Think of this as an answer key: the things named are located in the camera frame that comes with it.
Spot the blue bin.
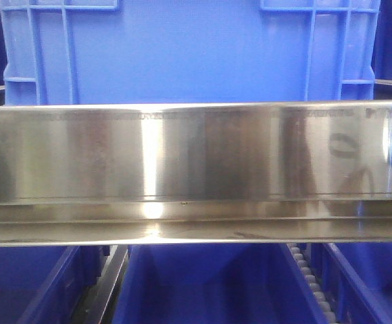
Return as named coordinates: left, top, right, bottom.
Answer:
left=0, top=1, right=380, bottom=105
left=309, top=243, right=392, bottom=323
left=0, top=246, right=110, bottom=323
left=113, top=243, right=327, bottom=323

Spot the white roller track strip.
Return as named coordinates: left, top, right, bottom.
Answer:
left=287, top=243, right=337, bottom=323

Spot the stainless steel shelf front rail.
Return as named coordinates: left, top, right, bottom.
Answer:
left=0, top=101, right=392, bottom=246

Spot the dark metal divider rail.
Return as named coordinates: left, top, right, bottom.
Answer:
left=70, top=245, right=128, bottom=323

